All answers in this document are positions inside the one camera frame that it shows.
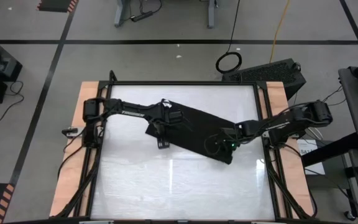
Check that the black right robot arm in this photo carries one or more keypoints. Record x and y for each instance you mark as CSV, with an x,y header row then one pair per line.
x,y
278,124

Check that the black perforated computer case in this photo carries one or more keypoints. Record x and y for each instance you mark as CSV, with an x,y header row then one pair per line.
x,y
266,74

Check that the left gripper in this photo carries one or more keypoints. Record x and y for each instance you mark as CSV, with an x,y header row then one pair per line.
x,y
158,118

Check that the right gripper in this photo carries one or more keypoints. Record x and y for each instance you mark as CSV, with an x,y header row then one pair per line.
x,y
232,135

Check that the black desk beam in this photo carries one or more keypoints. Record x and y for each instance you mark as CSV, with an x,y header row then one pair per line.
x,y
331,151

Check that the black table frame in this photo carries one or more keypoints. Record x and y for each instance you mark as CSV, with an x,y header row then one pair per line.
x,y
179,83

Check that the grey clamp bracket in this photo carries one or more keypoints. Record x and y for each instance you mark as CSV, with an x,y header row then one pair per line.
x,y
71,132

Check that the grey desk leg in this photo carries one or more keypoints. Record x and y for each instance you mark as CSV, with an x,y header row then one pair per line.
x,y
120,14
211,14

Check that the black power strip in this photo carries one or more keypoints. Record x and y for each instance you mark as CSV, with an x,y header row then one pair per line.
x,y
141,16

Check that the white paper sheet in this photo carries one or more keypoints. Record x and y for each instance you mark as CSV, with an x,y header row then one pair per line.
x,y
314,161

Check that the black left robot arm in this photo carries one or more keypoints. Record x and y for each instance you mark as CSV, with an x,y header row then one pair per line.
x,y
132,112

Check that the black towel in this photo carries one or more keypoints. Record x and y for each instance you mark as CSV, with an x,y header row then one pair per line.
x,y
197,130

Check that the wooden side board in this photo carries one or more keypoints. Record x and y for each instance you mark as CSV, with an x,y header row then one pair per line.
x,y
291,168
70,174

